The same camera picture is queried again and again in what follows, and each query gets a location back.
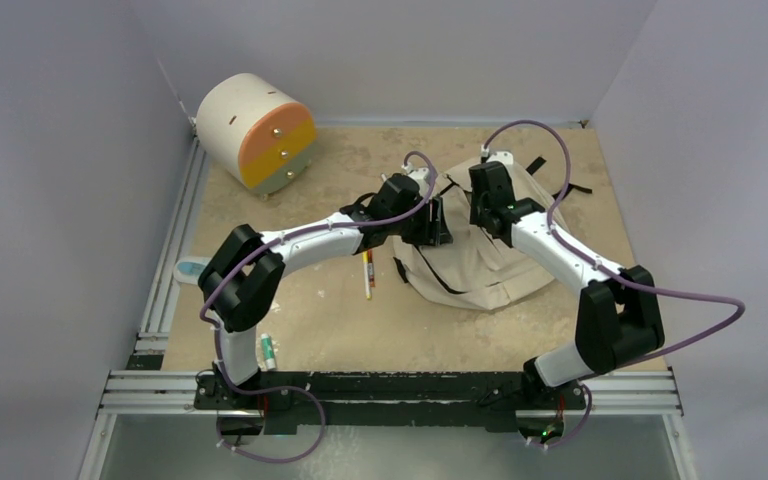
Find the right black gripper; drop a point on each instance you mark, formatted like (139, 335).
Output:
(475, 216)

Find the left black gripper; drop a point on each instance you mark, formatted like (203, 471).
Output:
(432, 226)

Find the beige canvas backpack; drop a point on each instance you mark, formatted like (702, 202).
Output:
(474, 271)

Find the red orange pen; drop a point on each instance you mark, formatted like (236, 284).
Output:
(370, 268)

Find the green white glue stick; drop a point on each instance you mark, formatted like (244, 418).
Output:
(268, 352)

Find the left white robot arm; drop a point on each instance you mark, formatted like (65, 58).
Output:
(243, 276)

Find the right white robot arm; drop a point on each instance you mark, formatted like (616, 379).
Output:
(615, 324)

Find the yellow marker pen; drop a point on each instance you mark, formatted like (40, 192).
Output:
(368, 290)

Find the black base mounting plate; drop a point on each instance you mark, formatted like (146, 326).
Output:
(493, 401)

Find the round white drawer cabinet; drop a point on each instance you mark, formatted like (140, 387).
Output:
(263, 137)

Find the light blue packaged item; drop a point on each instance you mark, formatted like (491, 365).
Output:
(188, 269)

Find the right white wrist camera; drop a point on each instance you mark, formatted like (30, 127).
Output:
(500, 156)

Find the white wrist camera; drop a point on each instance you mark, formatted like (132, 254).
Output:
(420, 175)
(500, 156)

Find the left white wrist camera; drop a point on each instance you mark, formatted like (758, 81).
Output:
(420, 175)

